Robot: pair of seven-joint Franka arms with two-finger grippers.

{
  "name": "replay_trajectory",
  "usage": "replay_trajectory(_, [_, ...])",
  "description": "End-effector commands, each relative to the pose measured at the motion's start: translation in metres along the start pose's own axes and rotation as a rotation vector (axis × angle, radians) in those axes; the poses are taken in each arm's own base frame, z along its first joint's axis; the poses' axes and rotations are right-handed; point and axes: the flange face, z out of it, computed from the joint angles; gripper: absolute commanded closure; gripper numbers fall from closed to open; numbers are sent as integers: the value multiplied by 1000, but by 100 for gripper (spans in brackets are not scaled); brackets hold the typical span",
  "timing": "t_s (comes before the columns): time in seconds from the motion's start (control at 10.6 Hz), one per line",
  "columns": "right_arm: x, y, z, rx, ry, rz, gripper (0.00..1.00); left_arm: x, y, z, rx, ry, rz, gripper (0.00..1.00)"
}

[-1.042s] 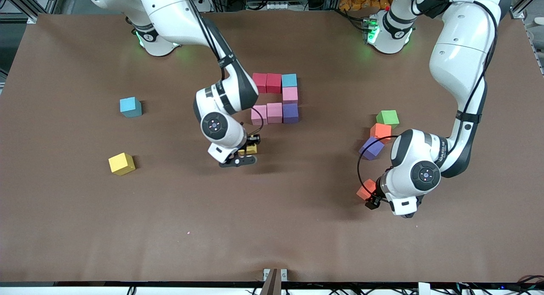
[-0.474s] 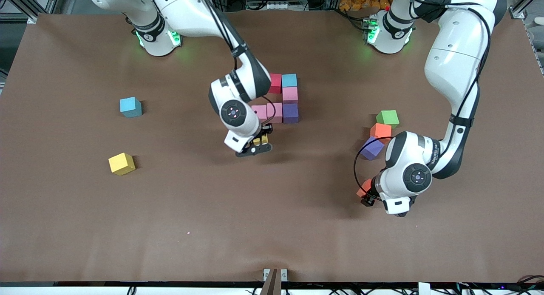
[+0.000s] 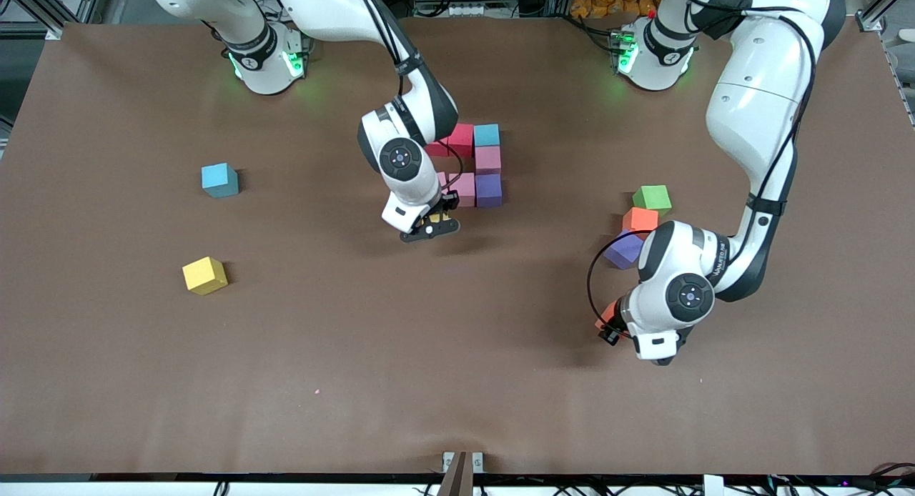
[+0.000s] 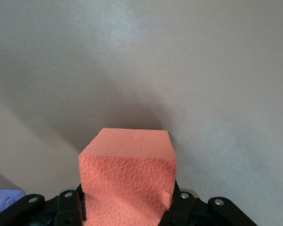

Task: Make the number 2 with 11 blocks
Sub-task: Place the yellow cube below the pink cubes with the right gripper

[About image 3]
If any purple foam cube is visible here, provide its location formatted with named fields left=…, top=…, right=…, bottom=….
left=604, top=232, right=646, bottom=270
left=475, top=173, right=503, bottom=209

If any green foam cube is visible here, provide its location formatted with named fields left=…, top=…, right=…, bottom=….
left=632, top=184, right=673, bottom=217

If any brown strip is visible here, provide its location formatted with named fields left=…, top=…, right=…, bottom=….
left=436, top=451, right=477, bottom=496

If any dark teal foam cube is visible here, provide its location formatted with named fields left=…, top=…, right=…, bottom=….
left=201, top=162, right=240, bottom=199

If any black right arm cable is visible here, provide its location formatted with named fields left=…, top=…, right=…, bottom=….
left=435, top=140, right=467, bottom=194

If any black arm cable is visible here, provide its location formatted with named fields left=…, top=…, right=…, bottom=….
left=587, top=229, right=653, bottom=339
left=435, top=140, right=467, bottom=194

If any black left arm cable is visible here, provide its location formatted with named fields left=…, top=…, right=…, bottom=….
left=587, top=229, right=653, bottom=339

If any metal table edge bracket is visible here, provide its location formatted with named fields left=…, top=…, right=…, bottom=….
left=442, top=451, right=485, bottom=475

